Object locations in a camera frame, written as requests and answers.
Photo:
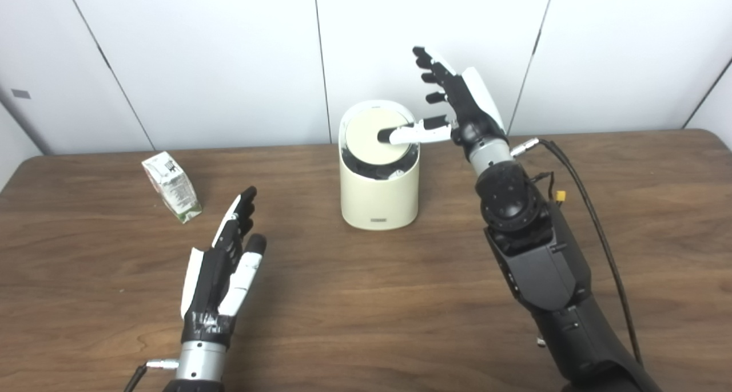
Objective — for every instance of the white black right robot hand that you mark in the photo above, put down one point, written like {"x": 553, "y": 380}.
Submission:
{"x": 472, "y": 114}

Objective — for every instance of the cream round bin lid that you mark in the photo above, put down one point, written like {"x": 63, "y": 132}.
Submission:
{"x": 363, "y": 137}

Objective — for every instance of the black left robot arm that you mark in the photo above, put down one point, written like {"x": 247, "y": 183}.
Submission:
{"x": 200, "y": 363}

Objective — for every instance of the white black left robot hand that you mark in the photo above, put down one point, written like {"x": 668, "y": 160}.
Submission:
{"x": 209, "y": 289}

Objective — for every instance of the white green milk carton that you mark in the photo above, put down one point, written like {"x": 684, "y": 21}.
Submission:
{"x": 174, "y": 189}

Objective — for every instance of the cream-colored round bin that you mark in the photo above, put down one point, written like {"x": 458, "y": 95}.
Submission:
{"x": 377, "y": 200}

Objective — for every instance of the small grey wall plate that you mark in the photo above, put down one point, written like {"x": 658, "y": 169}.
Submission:
{"x": 21, "y": 94}

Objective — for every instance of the black bin liner bag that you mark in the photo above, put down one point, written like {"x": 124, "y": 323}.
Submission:
{"x": 372, "y": 171}

